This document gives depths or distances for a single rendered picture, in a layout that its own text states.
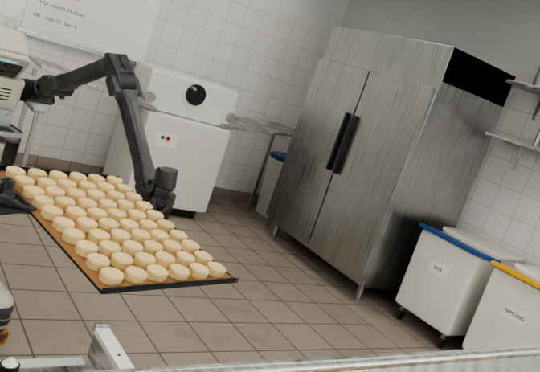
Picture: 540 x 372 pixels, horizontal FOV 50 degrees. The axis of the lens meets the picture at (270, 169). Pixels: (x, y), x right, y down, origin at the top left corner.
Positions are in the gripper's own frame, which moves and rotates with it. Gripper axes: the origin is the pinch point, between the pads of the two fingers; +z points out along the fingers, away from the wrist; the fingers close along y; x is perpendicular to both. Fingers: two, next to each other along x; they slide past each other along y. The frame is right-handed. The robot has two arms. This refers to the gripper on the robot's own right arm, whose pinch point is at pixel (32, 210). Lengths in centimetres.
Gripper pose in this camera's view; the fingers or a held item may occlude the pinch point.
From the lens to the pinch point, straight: 151.8
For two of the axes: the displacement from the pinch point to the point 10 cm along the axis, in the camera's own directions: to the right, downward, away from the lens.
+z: 9.4, 3.4, 1.0
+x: -0.2, -2.2, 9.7
